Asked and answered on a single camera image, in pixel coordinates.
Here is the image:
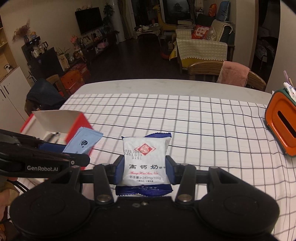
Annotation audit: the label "light blue snack packet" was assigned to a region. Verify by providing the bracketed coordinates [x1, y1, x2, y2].
[63, 127, 103, 154]

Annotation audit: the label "white blue milk snack packet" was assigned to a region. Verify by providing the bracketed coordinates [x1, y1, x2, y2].
[115, 133, 173, 197]

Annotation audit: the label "person's left hand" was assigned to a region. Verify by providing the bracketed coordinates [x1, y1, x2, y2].
[1, 176, 20, 220]

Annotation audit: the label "red white cardboard box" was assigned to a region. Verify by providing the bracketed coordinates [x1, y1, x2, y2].
[21, 110, 92, 145]

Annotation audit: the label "white checked tablecloth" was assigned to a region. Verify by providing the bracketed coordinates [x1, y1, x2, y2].
[62, 93, 295, 240]

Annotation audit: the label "dark blue clothing pile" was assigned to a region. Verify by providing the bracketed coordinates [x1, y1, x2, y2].
[26, 78, 66, 110]

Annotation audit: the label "white cabinet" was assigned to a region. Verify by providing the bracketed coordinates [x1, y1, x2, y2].
[0, 67, 31, 133]

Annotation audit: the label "orange red boxes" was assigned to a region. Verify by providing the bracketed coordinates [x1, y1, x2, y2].
[61, 63, 91, 94]

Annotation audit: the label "wooden chair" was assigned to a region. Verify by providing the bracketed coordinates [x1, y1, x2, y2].
[188, 61, 266, 91]

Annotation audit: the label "orange green tissue box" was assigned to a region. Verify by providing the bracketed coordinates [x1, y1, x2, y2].
[265, 88, 296, 157]

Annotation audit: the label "pink towel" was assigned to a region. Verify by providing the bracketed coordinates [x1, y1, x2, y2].
[217, 61, 250, 87]

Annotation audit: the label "black television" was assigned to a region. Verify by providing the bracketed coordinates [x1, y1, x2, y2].
[75, 8, 103, 35]

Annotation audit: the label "white tube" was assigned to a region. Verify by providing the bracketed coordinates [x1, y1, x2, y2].
[283, 82, 296, 101]

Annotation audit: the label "sofa with cream cover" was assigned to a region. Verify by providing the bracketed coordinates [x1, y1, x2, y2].
[169, 20, 235, 70]

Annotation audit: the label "red cushion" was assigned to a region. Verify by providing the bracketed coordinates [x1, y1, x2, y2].
[192, 25, 210, 40]

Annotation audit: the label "yellow giraffe toy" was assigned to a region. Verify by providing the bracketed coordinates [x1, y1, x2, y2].
[152, 4, 180, 33]

